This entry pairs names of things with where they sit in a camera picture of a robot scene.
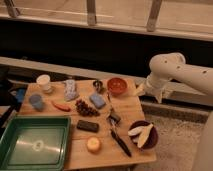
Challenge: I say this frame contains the small dark metal object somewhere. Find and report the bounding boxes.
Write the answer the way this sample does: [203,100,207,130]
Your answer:
[93,80,104,93]

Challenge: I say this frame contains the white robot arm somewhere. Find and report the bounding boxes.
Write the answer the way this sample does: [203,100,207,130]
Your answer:
[134,53,213,171]

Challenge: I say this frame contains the blue white cloth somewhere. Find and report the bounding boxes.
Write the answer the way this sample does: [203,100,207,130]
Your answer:
[64,79,79,101]

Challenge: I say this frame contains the dark grape bunch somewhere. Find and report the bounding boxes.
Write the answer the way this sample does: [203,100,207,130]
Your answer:
[75,99,100,116]

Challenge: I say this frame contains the white banana slices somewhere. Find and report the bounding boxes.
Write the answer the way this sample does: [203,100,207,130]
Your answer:
[128,124,153,148]

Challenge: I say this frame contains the yellow round sponge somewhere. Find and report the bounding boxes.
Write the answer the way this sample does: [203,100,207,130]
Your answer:
[86,137,101,153]

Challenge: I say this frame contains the green plastic tray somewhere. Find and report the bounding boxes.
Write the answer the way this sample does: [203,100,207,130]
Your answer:
[0,116,71,171]

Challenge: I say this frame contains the black rectangular block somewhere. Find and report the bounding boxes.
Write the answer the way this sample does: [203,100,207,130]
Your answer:
[77,120,99,133]

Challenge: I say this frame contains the dark purple bowl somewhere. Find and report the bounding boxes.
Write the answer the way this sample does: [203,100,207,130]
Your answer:
[128,120,158,150]

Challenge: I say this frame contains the black handled brush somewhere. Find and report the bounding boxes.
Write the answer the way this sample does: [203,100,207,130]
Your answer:
[106,93,133,158]

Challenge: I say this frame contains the red bowl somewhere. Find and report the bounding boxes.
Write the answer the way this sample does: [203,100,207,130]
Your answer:
[107,77,127,95]

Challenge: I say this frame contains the blue sponge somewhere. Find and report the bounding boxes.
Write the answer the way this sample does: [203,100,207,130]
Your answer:
[89,93,106,109]

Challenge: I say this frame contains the white cup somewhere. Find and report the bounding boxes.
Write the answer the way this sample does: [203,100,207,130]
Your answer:
[36,74,52,93]

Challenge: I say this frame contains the orange carrot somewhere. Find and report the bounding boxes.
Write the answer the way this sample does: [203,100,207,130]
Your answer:
[51,101,71,112]

